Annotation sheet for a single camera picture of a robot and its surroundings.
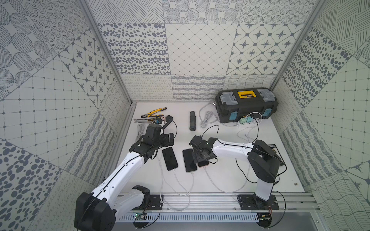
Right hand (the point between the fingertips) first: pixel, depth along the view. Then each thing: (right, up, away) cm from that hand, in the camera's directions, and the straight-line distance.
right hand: (203, 157), depth 89 cm
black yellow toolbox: (+20, +33, +6) cm, 39 cm away
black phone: (-10, +1, +1) cm, 10 cm away
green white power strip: (+33, +22, +13) cm, 42 cm away
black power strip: (-24, +24, +18) cm, 38 cm away
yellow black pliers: (-40, +27, +23) cm, 53 cm away
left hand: (-24, +16, -7) cm, 30 cm away
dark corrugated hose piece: (-6, +22, +16) cm, 28 cm away
